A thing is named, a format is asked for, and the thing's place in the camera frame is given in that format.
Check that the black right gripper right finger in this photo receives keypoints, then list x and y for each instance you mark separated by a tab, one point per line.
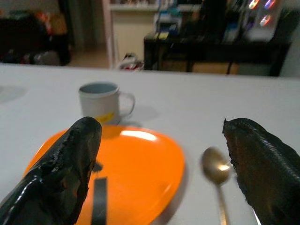
264	168

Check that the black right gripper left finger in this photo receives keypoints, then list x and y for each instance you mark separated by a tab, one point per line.
58	173

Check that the gold metal spoon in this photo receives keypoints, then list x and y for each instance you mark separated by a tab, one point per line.
216	168

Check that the black tape strip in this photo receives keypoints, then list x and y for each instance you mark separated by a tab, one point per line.
99	201

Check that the orange plate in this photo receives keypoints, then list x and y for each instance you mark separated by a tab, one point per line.
138	168

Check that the white mug with yellow mark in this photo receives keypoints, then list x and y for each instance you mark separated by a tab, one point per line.
100	103

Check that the black desk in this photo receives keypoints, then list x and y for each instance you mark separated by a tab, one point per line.
211	51

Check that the red and white bag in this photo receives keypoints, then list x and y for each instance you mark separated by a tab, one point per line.
131	63

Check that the dark sofa with clutter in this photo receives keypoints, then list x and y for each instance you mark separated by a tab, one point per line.
30	39

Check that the white computer case with lights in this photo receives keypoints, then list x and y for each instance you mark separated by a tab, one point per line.
260	18

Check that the white shelf unit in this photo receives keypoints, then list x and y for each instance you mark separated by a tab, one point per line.
131	30

